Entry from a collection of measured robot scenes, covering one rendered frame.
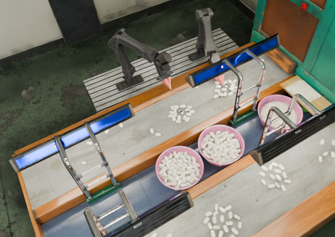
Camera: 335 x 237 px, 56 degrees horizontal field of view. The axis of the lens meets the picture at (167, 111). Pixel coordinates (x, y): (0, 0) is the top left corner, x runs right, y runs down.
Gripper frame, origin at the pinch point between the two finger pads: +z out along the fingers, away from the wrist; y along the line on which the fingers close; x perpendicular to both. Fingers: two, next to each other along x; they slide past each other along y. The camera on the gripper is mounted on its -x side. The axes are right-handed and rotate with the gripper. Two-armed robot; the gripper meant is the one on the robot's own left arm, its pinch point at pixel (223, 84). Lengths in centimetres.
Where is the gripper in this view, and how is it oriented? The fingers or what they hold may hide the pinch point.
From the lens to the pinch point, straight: 213.7
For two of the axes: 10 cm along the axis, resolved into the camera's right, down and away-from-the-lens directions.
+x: -2.7, 0.3, 9.6
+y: 8.7, -4.3, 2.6
